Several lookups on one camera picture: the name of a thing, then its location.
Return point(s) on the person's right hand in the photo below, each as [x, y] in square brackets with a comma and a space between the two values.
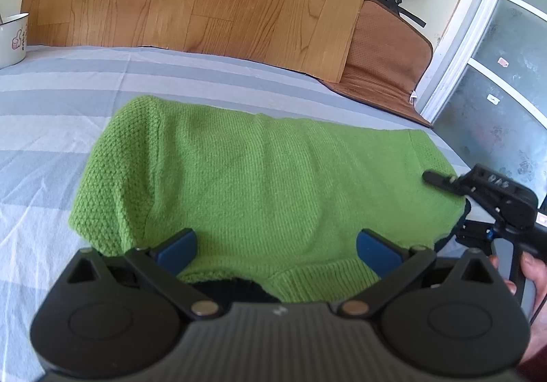
[536, 283]

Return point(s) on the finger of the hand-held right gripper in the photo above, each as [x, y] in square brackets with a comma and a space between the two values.
[440, 180]
[474, 233]

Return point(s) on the green navy striped knit sweater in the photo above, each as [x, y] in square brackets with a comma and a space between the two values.
[265, 185]

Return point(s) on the white enamel mug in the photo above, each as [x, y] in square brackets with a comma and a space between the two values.
[10, 40]

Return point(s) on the black tape strip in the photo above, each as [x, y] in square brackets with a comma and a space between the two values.
[399, 10]

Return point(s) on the person's right forearm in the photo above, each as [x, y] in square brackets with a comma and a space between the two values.
[536, 360]

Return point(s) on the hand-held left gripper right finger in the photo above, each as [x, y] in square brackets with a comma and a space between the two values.
[377, 254]

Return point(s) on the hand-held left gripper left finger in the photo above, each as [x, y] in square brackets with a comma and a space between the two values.
[177, 248]

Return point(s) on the frosted glass door panel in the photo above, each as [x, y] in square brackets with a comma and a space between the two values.
[500, 108]

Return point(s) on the white door frame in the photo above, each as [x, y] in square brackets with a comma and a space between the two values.
[466, 31]

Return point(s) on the brown woven mat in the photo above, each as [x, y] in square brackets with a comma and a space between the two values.
[380, 61]

